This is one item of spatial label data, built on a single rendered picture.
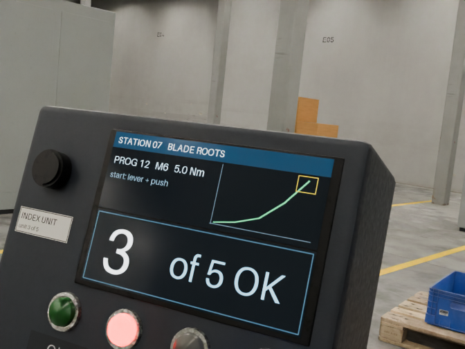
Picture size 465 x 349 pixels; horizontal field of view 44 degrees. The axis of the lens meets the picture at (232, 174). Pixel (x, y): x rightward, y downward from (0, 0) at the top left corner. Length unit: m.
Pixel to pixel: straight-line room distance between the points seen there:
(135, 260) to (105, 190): 0.06
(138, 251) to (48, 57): 6.07
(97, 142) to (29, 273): 0.11
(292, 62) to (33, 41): 2.73
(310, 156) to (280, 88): 6.20
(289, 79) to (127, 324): 6.18
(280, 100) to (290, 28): 0.79
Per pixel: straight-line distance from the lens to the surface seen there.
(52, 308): 0.42
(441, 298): 3.64
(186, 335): 0.37
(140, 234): 0.40
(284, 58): 6.57
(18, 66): 6.28
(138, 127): 0.42
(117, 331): 0.39
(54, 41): 6.49
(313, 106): 9.04
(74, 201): 0.43
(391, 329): 3.67
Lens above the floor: 1.26
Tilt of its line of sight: 6 degrees down
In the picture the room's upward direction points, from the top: 6 degrees clockwise
